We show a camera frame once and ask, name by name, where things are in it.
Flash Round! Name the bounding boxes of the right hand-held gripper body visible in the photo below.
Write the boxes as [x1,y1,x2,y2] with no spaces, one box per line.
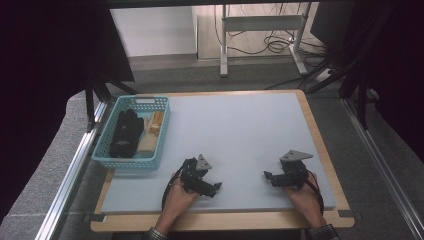
[279,149,314,192]

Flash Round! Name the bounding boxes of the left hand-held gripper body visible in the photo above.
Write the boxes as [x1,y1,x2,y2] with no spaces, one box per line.
[182,153,213,194]

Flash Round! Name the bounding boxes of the black glove with logo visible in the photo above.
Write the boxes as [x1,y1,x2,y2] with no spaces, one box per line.
[109,108,144,159]

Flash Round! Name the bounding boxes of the turquoise plastic basket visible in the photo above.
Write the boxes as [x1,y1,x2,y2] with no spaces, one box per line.
[92,95,172,169]

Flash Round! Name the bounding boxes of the person's right hand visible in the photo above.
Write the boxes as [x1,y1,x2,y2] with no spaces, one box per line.
[283,173,327,229]

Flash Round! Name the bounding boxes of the person's left hand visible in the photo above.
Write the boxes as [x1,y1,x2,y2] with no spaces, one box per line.
[154,174,199,234]

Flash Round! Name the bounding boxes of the wooden table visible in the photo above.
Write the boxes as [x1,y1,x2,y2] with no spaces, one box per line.
[90,89,355,233]

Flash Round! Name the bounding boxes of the white power strip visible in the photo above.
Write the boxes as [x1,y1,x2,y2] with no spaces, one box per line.
[314,67,333,84]

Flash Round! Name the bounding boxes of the black metal stand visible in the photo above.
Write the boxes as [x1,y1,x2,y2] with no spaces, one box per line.
[306,3,373,131]

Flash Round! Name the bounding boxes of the black tripod stand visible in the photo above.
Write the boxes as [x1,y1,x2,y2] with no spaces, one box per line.
[84,71,138,133]

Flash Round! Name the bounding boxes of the dark curtain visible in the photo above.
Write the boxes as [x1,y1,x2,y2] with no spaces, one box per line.
[333,0,424,166]
[0,0,135,223]

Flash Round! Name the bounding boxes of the white panel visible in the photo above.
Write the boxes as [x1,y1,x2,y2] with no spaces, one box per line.
[109,6,198,58]

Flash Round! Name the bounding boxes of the left hand-held gripper cable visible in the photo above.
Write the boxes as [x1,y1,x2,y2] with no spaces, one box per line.
[161,159,188,212]

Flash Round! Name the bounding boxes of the hand-held gripper cable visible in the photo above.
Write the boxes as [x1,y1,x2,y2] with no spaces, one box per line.
[305,169,325,215]
[161,159,188,212]

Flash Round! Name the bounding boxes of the right hand-held gripper cable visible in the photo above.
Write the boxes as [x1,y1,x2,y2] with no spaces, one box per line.
[305,169,325,215]

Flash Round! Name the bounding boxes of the aluminium rail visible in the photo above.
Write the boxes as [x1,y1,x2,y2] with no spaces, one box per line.
[34,100,115,240]
[340,97,424,240]

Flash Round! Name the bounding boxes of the black cables on floor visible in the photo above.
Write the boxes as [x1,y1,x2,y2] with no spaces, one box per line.
[213,3,329,58]

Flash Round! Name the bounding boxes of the white metal desk frame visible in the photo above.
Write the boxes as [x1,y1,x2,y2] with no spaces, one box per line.
[219,3,309,78]

